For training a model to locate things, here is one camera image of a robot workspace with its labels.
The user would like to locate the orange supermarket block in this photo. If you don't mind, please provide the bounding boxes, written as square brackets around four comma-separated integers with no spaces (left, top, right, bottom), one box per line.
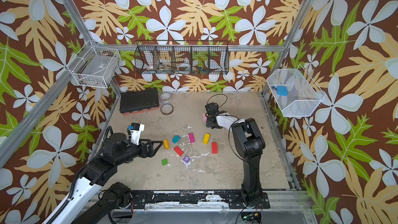
[163,140,170,149]

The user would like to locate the blue object in basket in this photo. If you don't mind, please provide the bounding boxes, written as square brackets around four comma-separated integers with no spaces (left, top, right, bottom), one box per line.
[275,86,288,96]

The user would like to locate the magenta block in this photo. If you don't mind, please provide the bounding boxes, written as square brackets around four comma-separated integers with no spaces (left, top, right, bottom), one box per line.
[188,133,195,143]

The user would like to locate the yellow arch block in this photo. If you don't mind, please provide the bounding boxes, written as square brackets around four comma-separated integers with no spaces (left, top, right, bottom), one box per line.
[203,133,210,145]

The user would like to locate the black wire basket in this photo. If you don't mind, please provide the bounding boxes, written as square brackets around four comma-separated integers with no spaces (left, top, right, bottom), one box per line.
[133,40,230,75]

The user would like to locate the green square block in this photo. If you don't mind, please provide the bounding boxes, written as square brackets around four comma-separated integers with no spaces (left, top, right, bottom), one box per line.
[161,159,169,166]

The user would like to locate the purple number nine cube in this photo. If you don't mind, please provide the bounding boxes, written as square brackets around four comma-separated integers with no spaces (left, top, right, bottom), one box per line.
[183,156,190,164]

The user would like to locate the teal block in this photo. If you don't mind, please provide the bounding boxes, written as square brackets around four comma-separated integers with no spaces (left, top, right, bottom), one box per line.
[172,135,181,144]

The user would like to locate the white mesh basket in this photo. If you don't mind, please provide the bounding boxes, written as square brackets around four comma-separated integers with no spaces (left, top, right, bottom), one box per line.
[267,68,325,118]

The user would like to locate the red rectangular block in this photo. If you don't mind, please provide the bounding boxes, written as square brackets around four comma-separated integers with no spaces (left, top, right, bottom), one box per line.
[174,146,184,157]

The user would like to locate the black tool case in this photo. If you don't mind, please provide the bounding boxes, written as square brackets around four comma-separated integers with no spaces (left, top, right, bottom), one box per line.
[120,88,159,115]

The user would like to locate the red arch block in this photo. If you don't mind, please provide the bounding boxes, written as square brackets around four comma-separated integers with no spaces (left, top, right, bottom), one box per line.
[211,142,218,154]

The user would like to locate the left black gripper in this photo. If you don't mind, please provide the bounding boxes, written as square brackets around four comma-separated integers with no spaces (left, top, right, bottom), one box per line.
[114,137,163,167]

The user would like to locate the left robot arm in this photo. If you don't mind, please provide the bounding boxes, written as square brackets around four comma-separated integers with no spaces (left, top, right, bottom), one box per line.
[44,133,163,224]

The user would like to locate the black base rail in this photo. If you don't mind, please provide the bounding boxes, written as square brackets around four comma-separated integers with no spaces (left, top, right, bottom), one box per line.
[130,189,271,209]

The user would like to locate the aluminium frame structure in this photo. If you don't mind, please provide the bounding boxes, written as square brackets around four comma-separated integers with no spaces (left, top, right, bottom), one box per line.
[0,0,330,224]

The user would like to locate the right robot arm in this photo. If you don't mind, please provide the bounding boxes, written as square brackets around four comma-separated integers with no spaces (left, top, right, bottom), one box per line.
[206,113,266,207]

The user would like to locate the clear plastic cup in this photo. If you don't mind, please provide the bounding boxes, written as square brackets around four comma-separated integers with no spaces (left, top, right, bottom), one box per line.
[160,92,173,104]

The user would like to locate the white wire basket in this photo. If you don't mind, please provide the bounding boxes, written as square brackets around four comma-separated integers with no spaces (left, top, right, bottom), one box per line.
[68,41,121,88]

